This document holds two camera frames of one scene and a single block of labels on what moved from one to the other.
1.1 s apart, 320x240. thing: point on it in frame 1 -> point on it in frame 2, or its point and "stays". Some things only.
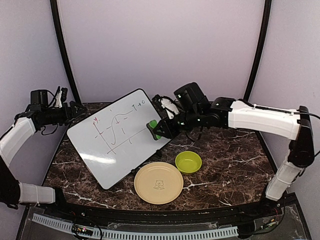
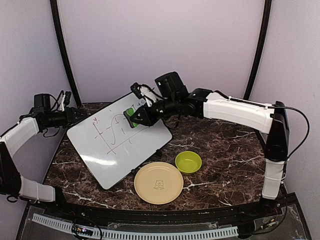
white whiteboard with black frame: x=115 y=141 stays
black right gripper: x=167 y=134 -> x=148 y=121
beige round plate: x=158 y=183 stays
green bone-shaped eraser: x=151 y=126 -> x=128 y=113
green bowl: x=188 y=162 stays
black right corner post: x=261 y=48 stays
